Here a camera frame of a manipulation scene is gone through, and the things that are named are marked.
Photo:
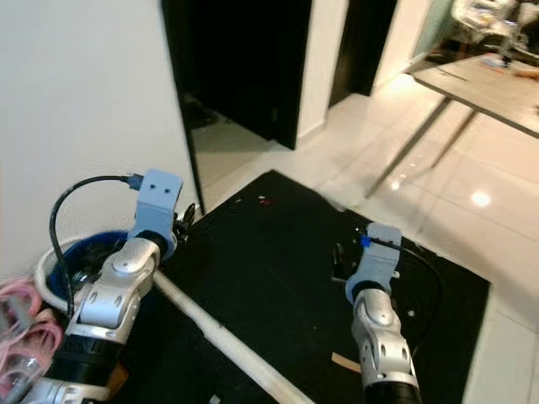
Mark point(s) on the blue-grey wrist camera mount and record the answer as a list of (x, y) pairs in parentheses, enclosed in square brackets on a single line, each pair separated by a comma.
[(156, 206), (375, 261)]

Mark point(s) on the long slanted table leg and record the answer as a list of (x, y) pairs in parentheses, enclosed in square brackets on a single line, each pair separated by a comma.
[(408, 150)]

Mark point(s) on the white bin with blue bag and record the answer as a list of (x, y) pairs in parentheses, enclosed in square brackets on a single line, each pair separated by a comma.
[(63, 265)]

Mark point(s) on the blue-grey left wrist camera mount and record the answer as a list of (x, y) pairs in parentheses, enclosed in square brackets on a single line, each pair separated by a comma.
[(156, 206)]

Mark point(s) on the wide black door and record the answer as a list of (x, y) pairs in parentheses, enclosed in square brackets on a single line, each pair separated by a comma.
[(236, 67)]

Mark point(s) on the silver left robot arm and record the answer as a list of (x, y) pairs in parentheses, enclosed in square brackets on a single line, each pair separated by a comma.
[(114, 311)]

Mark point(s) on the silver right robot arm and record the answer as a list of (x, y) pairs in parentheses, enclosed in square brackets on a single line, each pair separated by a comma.
[(383, 345)]

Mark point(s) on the narrow dark door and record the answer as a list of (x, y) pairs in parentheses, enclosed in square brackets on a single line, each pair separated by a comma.
[(362, 46)]

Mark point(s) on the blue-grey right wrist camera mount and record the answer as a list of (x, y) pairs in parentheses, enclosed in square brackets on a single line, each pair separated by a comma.
[(375, 261)]

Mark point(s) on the short slanted table leg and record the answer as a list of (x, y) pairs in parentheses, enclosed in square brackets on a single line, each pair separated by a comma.
[(456, 136)]

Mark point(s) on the brown cardboard piece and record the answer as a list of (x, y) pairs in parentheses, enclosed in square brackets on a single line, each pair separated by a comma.
[(345, 362)]

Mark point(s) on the pink plastic rack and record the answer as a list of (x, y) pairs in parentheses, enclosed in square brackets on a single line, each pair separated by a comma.
[(21, 337)]

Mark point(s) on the white pole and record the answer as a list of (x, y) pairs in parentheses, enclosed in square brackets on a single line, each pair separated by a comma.
[(219, 332)]

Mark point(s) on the black floor mat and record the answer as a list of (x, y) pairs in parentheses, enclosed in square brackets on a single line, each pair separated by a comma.
[(286, 278)]

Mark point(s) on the small red scrap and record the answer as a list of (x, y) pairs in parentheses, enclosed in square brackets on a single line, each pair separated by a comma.
[(264, 200)]

